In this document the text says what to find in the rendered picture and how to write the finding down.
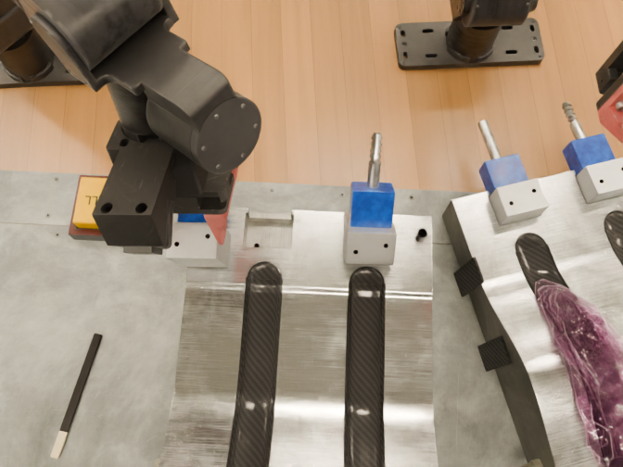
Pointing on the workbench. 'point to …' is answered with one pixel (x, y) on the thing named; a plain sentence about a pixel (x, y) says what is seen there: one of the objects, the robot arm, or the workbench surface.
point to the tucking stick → (76, 397)
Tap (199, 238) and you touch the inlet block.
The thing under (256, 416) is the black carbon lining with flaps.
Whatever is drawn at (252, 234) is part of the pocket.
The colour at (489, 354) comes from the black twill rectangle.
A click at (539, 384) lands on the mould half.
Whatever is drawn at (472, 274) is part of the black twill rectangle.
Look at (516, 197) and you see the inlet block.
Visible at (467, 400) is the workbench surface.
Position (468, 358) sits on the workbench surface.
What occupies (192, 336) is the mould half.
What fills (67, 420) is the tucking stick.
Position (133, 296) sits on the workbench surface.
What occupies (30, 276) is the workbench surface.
